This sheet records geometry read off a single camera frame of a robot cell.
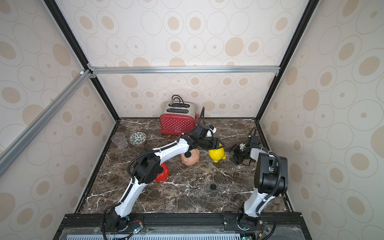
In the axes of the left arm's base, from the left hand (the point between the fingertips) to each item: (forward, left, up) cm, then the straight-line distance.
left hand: (226, 146), depth 86 cm
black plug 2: (-19, +8, -14) cm, 24 cm away
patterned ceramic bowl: (+14, +59, -13) cm, 62 cm away
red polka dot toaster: (+20, +29, +3) cm, 36 cm away
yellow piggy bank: (-2, +5, -6) cm, 8 cm away
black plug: (-3, +23, -6) cm, 23 cm away
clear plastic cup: (+13, +71, -12) cm, 73 cm away
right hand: (+1, -7, -10) cm, 12 cm away
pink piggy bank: (-6, +20, -6) cm, 21 cm away
